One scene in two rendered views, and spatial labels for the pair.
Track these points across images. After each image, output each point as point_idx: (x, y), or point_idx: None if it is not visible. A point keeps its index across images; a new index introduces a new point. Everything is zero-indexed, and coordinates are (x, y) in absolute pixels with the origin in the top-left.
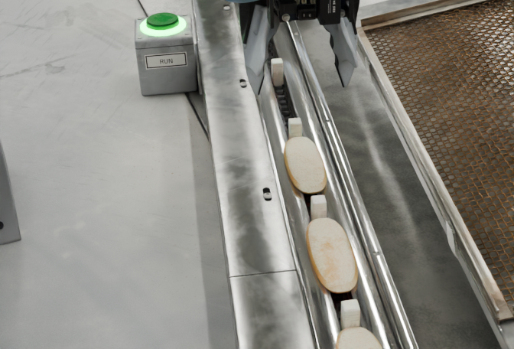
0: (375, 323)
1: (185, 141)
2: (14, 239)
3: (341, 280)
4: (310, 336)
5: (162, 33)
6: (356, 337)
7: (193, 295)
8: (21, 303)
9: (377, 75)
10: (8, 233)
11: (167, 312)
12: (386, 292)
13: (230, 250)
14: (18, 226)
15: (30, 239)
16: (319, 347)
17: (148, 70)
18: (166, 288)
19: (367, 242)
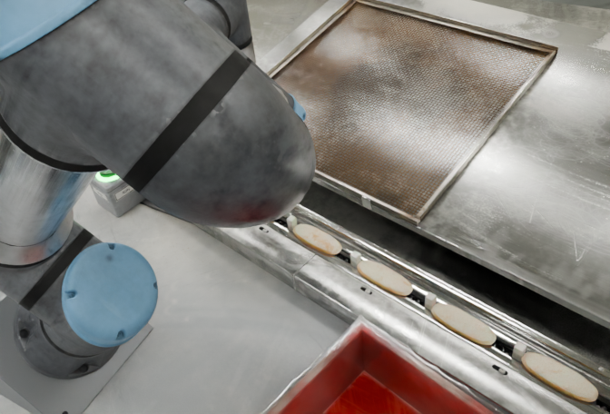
0: (364, 255)
1: (173, 228)
2: (150, 330)
3: (336, 247)
4: (352, 276)
5: (117, 176)
6: (368, 265)
7: (270, 296)
8: (194, 354)
9: None
10: (145, 329)
11: (268, 310)
12: (359, 241)
13: (280, 264)
14: (147, 322)
15: (157, 324)
16: None
17: (117, 201)
18: (254, 300)
19: (329, 225)
